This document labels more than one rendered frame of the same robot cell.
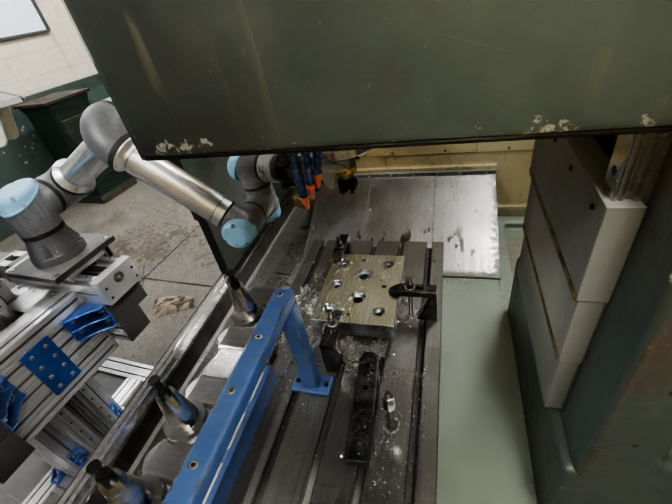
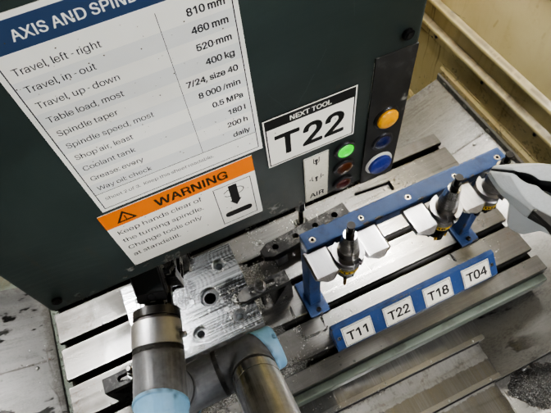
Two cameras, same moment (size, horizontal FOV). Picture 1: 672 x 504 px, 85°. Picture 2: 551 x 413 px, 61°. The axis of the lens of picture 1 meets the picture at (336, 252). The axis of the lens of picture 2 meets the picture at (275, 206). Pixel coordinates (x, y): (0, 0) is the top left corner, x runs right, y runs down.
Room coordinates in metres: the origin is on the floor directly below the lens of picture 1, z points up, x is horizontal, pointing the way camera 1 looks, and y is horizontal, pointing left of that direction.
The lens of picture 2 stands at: (0.86, 0.42, 2.04)
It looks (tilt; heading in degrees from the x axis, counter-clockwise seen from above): 58 degrees down; 233
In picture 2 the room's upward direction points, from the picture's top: 9 degrees counter-clockwise
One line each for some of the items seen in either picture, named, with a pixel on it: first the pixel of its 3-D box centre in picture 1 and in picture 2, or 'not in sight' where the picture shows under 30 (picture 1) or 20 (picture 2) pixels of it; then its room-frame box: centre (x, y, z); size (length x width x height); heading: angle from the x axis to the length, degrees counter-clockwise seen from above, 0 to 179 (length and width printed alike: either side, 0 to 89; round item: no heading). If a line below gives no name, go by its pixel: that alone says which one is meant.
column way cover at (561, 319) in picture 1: (551, 251); not in sight; (0.60, -0.47, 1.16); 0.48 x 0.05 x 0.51; 159
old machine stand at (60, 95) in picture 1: (82, 148); not in sight; (4.54, 2.71, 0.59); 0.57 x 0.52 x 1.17; 155
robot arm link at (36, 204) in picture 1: (28, 206); not in sight; (1.03, 0.85, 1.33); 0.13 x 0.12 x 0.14; 160
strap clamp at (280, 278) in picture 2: (333, 334); (264, 291); (0.64, 0.05, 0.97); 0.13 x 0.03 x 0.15; 159
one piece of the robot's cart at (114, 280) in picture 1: (77, 274); not in sight; (1.02, 0.85, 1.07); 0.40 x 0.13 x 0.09; 65
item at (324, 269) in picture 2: (259, 296); (322, 265); (0.58, 0.17, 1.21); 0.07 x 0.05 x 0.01; 69
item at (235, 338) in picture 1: (236, 337); (372, 242); (0.47, 0.21, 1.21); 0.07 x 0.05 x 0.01; 69
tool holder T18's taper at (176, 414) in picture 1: (175, 406); (450, 197); (0.32, 0.27, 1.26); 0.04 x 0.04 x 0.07
